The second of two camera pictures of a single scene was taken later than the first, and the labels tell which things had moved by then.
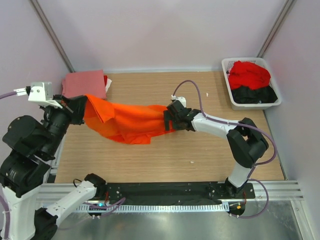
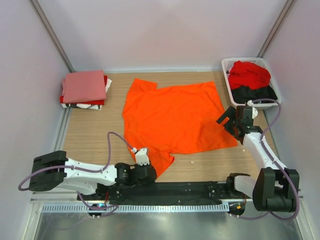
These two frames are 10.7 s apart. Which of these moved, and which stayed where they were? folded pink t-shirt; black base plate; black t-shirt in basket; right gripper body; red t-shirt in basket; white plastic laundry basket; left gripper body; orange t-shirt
Moved: orange t-shirt; left gripper body; right gripper body
Stayed: white plastic laundry basket; black base plate; black t-shirt in basket; red t-shirt in basket; folded pink t-shirt
